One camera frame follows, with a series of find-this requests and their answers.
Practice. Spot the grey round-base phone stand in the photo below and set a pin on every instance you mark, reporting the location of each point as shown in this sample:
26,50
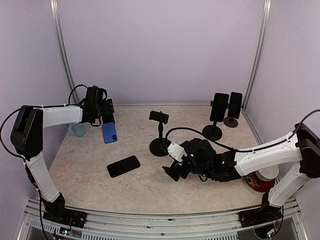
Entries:
230,122

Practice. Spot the black phone blue edge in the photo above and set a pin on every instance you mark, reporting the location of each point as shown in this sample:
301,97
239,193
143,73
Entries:
235,104
109,133

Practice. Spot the front aluminium rail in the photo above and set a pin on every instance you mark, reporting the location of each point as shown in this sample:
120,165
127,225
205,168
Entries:
102,225

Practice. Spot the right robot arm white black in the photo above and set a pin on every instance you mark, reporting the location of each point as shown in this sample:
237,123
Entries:
300,147

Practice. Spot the light blue white cup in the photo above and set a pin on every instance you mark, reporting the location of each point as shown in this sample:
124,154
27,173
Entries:
77,129

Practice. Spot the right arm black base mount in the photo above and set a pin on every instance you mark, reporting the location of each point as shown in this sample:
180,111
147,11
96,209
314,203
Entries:
254,217

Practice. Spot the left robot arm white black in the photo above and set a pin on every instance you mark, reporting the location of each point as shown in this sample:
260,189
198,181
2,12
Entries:
28,140

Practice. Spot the aluminium frame post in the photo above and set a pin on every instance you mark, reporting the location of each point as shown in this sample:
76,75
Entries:
258,52
54,6

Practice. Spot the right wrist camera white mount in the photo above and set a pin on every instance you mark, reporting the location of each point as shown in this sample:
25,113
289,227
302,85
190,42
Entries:
176,151

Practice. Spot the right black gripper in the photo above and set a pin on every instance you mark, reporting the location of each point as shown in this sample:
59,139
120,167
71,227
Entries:
172,173

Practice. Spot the right aluminium frame post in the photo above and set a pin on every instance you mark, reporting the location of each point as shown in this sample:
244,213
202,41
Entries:
258,52

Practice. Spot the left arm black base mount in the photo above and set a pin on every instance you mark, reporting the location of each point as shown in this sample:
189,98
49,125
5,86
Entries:
73,218

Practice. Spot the left aluminium frame post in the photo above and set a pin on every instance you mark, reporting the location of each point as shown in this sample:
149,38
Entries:
54,6

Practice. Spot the red floral plate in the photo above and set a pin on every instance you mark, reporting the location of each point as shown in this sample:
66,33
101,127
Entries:
257,184

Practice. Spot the black pole phone stand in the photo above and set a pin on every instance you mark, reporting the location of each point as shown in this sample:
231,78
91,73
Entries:
212,132
158,146

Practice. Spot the white bowl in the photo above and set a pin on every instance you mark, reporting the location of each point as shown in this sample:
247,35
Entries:
268,174

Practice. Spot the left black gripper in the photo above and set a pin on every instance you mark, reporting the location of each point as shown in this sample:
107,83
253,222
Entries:
108,103

